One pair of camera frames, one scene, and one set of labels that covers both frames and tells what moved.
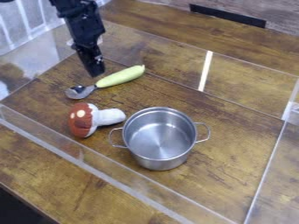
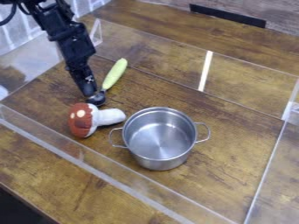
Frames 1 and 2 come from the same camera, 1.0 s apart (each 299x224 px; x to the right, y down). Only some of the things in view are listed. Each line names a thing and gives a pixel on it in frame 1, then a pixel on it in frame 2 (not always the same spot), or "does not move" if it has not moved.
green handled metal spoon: [80, 91] to [97, 99]
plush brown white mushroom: [85, 117] does not move
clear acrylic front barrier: [159, 196] does not move
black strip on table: [227, 15] does not move
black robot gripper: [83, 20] to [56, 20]
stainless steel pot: [159, 136] does not move
